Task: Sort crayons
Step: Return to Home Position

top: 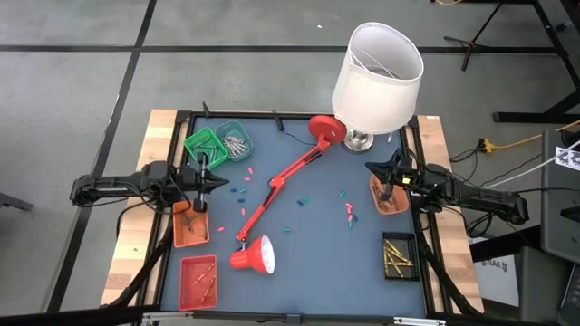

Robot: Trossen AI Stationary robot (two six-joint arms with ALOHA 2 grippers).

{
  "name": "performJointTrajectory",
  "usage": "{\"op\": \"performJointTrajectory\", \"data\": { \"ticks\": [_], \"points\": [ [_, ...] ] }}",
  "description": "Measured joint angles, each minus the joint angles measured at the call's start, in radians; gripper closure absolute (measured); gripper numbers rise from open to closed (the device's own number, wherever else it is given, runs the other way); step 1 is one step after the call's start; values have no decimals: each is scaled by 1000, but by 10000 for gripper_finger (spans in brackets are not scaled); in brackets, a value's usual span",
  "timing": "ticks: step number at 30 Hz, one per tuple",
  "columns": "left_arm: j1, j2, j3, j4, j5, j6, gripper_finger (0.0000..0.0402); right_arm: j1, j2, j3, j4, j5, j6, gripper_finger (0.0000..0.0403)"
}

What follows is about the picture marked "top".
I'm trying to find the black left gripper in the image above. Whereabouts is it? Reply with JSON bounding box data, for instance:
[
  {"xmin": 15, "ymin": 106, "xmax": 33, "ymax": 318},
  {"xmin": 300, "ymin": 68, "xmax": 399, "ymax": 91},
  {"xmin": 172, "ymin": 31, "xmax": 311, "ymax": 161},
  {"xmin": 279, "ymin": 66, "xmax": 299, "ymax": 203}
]
[{"xmin": 180, "ymin": 152, "xmax": 230, "ymax": 214}]

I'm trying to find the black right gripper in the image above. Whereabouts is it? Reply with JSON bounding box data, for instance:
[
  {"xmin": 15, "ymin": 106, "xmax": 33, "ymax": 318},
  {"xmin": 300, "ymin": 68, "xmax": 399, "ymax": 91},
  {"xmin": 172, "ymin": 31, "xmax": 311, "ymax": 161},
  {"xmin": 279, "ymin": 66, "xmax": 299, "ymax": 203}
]
[{"xmin": 364, "ymin": 147, "xmax": 427, "ymax": 203}]

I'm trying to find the red-orange crayon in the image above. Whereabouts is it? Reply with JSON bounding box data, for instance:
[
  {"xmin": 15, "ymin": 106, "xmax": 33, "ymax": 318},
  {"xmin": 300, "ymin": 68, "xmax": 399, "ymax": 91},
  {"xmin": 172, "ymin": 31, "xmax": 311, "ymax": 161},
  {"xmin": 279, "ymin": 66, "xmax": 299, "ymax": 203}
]
[{"xmin": 192, "ymin": 264, "xmax": 217, "ymax": 286}]

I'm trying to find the red-brown crayon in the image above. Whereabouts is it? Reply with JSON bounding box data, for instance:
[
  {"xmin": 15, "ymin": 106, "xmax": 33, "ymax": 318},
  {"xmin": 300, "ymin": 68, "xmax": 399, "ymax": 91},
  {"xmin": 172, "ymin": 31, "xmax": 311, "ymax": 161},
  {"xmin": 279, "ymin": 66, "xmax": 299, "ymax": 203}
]
[{"xmin": 201, "ymin": 275, "xmax": 217, "ymax": 304}]

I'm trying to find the green mesh basket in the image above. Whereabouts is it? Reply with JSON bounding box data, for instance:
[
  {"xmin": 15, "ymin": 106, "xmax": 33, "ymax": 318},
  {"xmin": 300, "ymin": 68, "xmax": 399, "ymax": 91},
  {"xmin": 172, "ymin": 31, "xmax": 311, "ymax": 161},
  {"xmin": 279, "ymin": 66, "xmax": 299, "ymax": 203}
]
[{"xmin": 183, "ymin": 127, "xmax": 230, "ymax": 174}]

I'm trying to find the orange plastic bin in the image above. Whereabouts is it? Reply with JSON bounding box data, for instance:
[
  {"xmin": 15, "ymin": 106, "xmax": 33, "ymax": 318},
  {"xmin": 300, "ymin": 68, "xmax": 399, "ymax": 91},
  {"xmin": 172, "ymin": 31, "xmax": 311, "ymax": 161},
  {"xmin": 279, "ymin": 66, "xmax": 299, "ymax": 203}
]
[{"xmin": 369, "ymin": 174, "xmax": 411, "ymax": 216}]

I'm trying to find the teal plastic bin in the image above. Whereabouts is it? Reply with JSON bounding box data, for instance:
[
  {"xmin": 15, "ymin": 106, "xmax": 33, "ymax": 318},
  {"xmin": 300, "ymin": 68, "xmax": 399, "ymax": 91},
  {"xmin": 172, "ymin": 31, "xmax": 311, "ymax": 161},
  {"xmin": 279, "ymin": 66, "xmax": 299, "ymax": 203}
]
[{"xmin": 215, "ymin": 120, "xmax": 255, "ymax": 163}]

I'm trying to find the orange mesh basket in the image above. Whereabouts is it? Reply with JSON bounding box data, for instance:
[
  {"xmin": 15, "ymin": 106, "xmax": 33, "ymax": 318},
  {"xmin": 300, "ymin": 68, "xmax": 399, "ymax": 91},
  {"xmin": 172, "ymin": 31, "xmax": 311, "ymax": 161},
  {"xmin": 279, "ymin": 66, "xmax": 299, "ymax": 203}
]
[{"xmin": 172, "ymin": 198, "xmax": 211, "ymax": 249}]

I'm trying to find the red desk lamp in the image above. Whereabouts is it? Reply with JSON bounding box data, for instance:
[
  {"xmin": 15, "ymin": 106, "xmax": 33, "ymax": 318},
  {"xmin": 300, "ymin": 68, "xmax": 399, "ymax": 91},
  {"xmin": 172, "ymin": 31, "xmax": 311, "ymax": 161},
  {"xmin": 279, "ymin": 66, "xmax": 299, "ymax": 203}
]
[{"xmin": 229, "ymin": 115, "xmax": 349, "ymax": 275}]

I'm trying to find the black mesh basket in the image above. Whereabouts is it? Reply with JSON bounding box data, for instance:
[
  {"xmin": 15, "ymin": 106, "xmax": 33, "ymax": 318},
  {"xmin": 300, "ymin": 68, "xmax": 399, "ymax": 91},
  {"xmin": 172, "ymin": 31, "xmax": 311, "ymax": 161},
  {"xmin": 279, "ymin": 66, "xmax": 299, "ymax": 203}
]
[{"xmin": 382, "ymin": 231, "xmax": 422, "ymax": 282}]

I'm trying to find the white-shade table lamp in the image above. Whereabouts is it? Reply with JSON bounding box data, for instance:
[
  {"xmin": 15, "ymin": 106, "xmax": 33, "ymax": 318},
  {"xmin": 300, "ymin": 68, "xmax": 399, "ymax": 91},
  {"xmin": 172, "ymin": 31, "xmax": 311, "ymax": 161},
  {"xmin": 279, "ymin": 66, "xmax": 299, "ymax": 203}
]
[{"xmin": 331, "ymin": 21, "xmax": 425, "ymax": 152}]

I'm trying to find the wooden side board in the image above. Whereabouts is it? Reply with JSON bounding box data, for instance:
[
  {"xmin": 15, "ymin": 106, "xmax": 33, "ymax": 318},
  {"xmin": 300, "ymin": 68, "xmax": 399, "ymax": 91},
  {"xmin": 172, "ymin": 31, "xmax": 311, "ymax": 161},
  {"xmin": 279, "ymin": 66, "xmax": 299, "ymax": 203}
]
[
  {"xmin": 410, "ymin": 114, "xmax": 485, "ymax": 314},
  {"xmin": 100, "ymin": 108, "xmax": 187, "ymax": 309}
]

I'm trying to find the red mesh basket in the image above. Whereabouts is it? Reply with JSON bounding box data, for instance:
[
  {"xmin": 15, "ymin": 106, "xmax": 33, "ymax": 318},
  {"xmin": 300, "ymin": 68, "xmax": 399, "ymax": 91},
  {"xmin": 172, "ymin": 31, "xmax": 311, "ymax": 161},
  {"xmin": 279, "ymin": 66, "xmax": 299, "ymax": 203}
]
[{"xmin": 179, "ymin": 254, "xmax": 218, "ymax": 312}]

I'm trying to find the black tripod stand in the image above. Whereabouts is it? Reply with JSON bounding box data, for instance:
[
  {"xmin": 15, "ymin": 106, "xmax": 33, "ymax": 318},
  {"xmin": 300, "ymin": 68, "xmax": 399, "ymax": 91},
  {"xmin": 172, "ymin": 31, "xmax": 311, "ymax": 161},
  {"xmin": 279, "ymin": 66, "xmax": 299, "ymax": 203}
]
[{"xmin": 442, "ymin": 0, "xmax": 566, "ymax": 72}]

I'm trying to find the white cardboard box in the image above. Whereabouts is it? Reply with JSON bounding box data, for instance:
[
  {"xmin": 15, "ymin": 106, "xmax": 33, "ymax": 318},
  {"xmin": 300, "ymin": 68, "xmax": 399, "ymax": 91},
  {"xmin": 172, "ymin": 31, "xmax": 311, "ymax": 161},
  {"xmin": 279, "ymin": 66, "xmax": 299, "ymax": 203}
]
[{"xmin": 470, "ymin": 253, "xmax": 521, "ymax": 309}]

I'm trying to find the grey cabinet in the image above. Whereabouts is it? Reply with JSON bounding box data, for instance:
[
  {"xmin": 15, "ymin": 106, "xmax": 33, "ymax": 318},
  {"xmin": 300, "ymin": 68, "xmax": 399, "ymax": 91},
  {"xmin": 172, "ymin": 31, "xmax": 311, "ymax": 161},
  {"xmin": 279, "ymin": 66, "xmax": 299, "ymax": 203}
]
[{"xmin": 541, "ymin": 129, "xmax": 580, "ymax": 264}]

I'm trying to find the black-white marker tag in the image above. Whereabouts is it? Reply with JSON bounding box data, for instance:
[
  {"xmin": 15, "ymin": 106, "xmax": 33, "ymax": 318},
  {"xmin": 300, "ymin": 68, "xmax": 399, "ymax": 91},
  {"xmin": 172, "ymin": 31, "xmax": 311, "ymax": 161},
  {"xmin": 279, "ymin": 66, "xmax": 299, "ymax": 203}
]
[{"xmin": 555, "ymin": 145, "xmax": 580, "ymax": 172}]

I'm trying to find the dark grey tower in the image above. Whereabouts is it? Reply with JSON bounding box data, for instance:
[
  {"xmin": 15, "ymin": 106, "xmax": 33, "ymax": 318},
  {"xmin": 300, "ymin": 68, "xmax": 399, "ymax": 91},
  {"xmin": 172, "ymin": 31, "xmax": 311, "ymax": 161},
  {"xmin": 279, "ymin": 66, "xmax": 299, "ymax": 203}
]
[{"xmin": 516, "ymin": 244, "xmax": 573, "ymax": 325}]

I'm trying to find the black rig beam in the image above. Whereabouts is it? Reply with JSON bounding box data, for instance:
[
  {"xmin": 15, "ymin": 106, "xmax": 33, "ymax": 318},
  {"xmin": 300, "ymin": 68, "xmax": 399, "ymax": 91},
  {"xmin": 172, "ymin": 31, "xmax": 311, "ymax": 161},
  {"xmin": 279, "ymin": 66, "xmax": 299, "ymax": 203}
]
[{"xmin": 0, "ymin": 305, "xmax": 162, "ymax": 326}]

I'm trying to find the grey furniture foot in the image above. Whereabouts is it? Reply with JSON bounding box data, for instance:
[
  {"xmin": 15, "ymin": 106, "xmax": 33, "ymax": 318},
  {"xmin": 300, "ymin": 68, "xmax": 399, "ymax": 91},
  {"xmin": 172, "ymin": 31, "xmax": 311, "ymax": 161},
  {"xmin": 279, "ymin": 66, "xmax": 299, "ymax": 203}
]
[{"xmin": 0, "ymin": 192, "xmax": 35, "ymax": 213}]

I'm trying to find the yellow extension cord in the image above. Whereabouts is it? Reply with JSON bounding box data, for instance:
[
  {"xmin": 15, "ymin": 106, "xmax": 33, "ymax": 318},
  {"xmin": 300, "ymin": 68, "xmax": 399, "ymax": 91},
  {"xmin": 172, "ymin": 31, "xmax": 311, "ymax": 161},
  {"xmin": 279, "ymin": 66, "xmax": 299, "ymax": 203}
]
[{"xmin": 478, "ymin": 118, "xmax": 580, "ymax": 153}]

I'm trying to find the white cable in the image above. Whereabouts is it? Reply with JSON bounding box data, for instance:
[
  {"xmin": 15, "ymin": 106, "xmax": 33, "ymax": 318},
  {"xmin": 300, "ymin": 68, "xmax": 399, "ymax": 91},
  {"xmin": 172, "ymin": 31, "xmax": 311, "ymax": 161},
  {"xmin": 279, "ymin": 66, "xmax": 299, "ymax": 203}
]
[{"xmin": 475, "ymin": 138, "xmax": 580, "ymax": 194}]

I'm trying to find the black desk frame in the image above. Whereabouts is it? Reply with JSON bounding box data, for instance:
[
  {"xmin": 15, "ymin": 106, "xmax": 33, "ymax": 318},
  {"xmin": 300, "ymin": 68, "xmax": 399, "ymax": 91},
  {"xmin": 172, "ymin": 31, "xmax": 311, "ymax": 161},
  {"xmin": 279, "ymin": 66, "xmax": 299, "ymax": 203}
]
[{"xmin": 492, "ymin": 0, "xmax": 580, "ymax": 124}]

